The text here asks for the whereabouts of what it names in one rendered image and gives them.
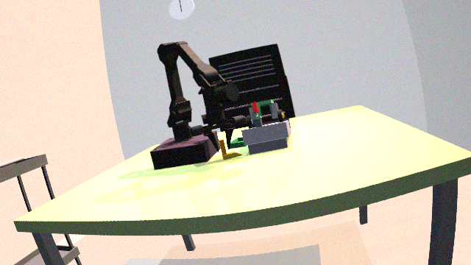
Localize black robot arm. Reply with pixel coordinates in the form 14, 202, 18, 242
157, 41, 239, 143

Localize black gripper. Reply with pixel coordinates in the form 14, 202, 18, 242
190, 103, 247, 152

